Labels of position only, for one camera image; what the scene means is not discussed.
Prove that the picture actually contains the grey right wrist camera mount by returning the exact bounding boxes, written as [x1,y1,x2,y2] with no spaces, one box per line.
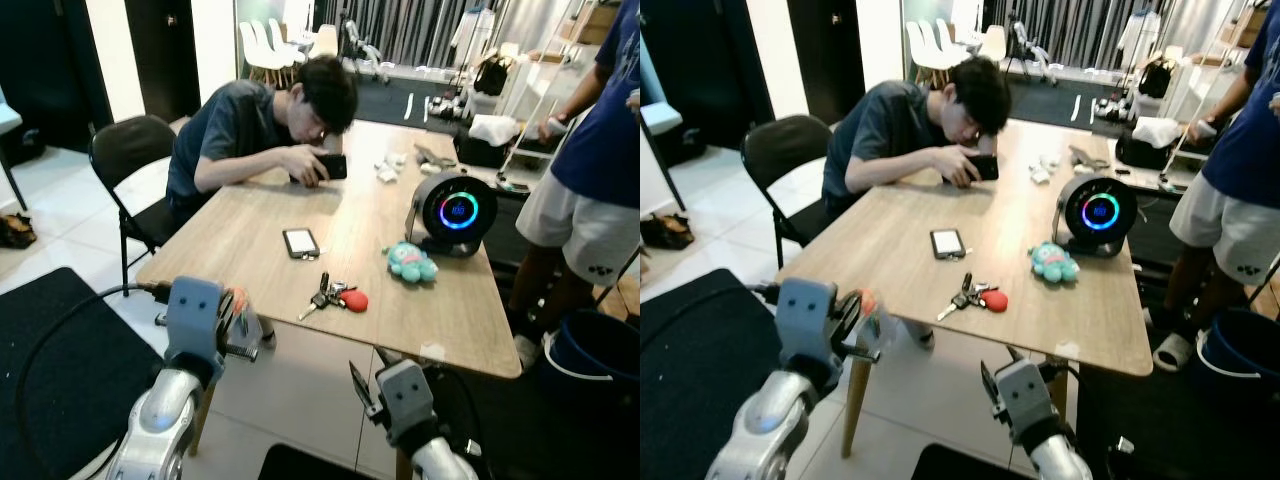
[994,359,1059,443]
[374,359,437,443]

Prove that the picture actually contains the black backpack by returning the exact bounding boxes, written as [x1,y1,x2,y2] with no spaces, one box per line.
[1139,54,1177,99]
[474,54,514,99]

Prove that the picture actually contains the black floor rug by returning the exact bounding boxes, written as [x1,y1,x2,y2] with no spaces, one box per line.
[640,266,793,480]
[0,266,167,480]

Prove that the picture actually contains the seated person grey shirt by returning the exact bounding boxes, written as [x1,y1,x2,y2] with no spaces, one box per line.
[164,54,360,227]
[821,54,1014,217]

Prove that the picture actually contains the keys with red fob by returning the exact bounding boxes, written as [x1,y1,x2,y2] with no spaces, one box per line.
[936,272,1010,323]
[297,271,370,322]

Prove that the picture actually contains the black floor mat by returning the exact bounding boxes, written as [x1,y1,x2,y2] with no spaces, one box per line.
[909,444,1043,480]
[257,444,403,480]

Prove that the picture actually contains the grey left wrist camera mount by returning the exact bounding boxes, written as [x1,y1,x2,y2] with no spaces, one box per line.
[774,277,840,367]
[164,276,227,367]

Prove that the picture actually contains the black folding chair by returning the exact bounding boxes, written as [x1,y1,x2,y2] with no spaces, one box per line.
[89,114,182,297]
[741,114,837,272]

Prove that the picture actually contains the light wooden table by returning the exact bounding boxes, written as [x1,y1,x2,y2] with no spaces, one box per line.
[774,119,1155,380]
[134,119,524,380]

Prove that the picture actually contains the standing person blue shirt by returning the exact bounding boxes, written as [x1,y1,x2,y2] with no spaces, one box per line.
[1144,0,1280,374]
[504,0,641,373]

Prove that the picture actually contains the teal plush toy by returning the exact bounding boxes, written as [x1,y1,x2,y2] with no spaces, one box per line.
[384,240,440,285]
[1027,240,1082,285]

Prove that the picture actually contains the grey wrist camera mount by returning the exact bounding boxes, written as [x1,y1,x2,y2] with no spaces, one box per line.
[164,276,227,367]
[774,277,840,367]
[374,359,437,443]
[994,359,1059,443]

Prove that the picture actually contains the light blue side table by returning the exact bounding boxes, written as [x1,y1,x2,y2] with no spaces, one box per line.
[640,94,693,212]
[0,84,27,212]

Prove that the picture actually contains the white cloth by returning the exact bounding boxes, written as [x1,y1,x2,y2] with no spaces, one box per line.
[469,114,520,147]
[1131,116,1182,149]

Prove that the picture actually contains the black box bag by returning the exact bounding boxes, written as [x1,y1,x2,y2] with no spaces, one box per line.
[1114,130,1182,170]
[454,128,522,170]

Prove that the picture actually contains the brown floor bag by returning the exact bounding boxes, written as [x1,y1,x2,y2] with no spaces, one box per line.
[0,212,39,250]
[640,212,699,252]

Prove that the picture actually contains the dark blue bucket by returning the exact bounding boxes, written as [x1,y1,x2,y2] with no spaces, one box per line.
[542,309,641,391]
[1196,307,1280,403]

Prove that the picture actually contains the white chairs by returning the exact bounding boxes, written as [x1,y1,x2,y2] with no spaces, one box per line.
[237,19,302,73]
[904,19,967,73]

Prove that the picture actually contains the round black glowing speaker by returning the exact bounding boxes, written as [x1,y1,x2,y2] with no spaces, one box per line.
[1051,171,1139,260]
[404,171,499,260]

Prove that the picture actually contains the wooden table leg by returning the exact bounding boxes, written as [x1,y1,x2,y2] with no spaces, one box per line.
[842,349,872,460]
[188,384,217,458]

